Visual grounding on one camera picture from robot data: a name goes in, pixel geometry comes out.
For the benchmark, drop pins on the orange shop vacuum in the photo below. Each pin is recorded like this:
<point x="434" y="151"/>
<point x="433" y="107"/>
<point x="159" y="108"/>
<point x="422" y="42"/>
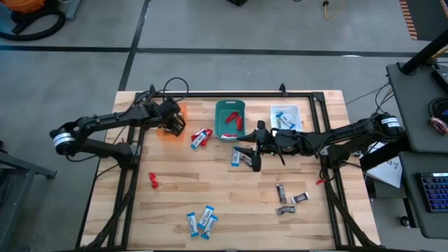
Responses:
<point x="26" y="5"/>

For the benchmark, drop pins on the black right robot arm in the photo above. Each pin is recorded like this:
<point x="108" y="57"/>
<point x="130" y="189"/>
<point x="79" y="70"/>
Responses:
<point x="350" y="133"/>

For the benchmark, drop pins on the gray desk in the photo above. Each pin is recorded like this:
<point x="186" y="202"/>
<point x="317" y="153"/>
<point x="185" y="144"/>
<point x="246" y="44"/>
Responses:
<point x="409" y="105"/>
<point x="409" y="210"/>

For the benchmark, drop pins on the red tag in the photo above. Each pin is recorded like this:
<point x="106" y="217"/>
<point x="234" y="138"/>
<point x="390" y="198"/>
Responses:
<point x="319" y="182"/>

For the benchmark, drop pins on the orange translucent plastic basket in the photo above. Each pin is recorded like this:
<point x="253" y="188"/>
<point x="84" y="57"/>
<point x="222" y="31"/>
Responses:
<point x="183" y="112"/>

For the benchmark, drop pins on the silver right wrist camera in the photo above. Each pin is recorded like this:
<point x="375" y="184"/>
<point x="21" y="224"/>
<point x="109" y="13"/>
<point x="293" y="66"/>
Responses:
<point x="275" y="132"/>

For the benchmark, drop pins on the teal plastic basket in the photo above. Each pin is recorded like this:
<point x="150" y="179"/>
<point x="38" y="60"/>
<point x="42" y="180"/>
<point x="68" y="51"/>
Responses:
<point x="220" y="126"/>

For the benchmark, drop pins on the black pole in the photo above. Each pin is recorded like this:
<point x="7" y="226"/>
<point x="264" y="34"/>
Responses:
<point x="423" y="54"/>

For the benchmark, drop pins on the black floor mat striped edge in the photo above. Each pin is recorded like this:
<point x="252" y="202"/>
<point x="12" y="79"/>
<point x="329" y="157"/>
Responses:
<point x="430" y="21"/>

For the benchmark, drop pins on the black aluminium rig frame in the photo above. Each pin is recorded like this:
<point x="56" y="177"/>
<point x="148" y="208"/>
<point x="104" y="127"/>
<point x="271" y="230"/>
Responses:
<point x="227" y="94"/>

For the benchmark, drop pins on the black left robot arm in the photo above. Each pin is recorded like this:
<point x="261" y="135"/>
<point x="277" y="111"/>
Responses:
<point x="105" y="120"/>

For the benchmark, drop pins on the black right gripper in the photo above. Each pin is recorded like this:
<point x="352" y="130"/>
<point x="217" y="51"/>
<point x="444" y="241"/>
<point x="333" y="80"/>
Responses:
<point x="267" y="143"/>

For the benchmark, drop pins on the red KitKat candy bar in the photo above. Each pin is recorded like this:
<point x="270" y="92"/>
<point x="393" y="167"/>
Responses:
<point x="239" y="123"/>
<point x="229" y="136"/>
<point x="208" y="134"/>
<point x="231" y="117"/>
<point x="153" y="181"/>
<point x="195" y="134"/>

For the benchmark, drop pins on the black caster wheel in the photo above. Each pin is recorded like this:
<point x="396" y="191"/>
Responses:
<point x="405" y="221"/>

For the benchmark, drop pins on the white blue Hershey's candy bar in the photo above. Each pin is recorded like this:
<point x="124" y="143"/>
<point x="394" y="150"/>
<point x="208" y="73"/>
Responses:
<point x="198" y="140"/>
<point x="279" y="120"/>
<point x="288" y="122"/>
<point x="236" y="159"/>
<point x="209" y="227"/>
<point x="206" y="217"/>
<point x="192" y="224"/>

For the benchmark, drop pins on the brown Hershey's candy bar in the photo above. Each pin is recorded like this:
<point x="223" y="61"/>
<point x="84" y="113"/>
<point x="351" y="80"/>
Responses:
<point x="281" y="194"/>
<point x="300" y="198"/>
<point x="285" y="210"/>

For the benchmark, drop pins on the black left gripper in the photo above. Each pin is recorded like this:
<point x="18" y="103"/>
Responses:
<point x="168" y="112"/>

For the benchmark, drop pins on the black floor object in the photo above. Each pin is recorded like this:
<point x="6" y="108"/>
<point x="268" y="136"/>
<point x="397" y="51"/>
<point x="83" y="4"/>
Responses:
<point x="238" y="2"/>

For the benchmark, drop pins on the gray metal cart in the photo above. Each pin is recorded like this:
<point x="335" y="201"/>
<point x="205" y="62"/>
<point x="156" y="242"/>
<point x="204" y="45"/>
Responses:
<point x="21" y="168"/>

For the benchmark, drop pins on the blue-dark candy bar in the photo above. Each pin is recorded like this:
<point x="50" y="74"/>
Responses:
<point x="246" y="160"/>

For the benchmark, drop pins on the backlit computer keyboard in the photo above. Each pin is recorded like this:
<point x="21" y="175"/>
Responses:
<point x="434" y="192"/>

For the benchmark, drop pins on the white paper sheet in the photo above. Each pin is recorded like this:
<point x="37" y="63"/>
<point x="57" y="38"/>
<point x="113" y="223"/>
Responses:
<point x="388" y="171"/>

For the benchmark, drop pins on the white plastic basket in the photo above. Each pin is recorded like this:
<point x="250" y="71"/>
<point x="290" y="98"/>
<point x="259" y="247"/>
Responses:
<point x="295" y="112"/>

